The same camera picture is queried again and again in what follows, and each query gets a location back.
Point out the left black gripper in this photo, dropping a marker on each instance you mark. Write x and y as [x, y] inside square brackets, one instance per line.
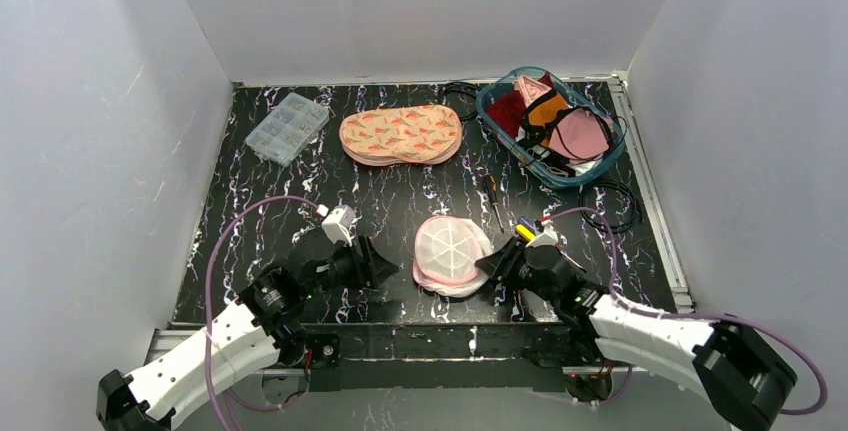
[361, 263]

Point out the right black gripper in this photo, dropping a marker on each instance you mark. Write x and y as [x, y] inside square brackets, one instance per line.
[511, 264]

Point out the white round mesh laundry bag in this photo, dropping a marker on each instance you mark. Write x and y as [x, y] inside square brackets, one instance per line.
[446, 249]

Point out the white bra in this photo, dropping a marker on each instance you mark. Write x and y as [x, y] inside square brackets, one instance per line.
[558, 165]

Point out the pink black bra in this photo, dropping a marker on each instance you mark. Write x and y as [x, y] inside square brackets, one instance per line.
[581, 135]

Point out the orange black bra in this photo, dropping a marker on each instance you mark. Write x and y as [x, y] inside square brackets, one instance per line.
[543, 112]

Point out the floral mesh laundry bag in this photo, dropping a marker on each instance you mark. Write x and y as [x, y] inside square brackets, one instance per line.
[428, 135]

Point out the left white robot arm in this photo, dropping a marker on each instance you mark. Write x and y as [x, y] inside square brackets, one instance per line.
[260, 328]

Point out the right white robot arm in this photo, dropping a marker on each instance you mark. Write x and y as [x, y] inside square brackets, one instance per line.
[730, 365]

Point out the pink bra in basin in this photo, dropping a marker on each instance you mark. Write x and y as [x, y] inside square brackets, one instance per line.
[530, 89]

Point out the black yellow screwdriver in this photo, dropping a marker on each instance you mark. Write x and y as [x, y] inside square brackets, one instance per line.
[491, 192]

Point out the clear plastic compartment box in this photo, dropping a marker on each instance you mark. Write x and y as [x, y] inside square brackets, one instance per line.
[288, 128]

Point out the teal plastic basin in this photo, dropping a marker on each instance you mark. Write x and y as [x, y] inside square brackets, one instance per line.
[491, 92]

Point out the dark red cloth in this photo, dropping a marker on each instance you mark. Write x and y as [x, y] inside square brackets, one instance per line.
[507, 111]

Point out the yellow handled screwdriver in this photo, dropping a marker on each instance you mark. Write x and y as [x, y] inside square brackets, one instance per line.
[524, 232]

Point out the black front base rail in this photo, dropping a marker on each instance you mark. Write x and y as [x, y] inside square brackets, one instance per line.
[539, 356]

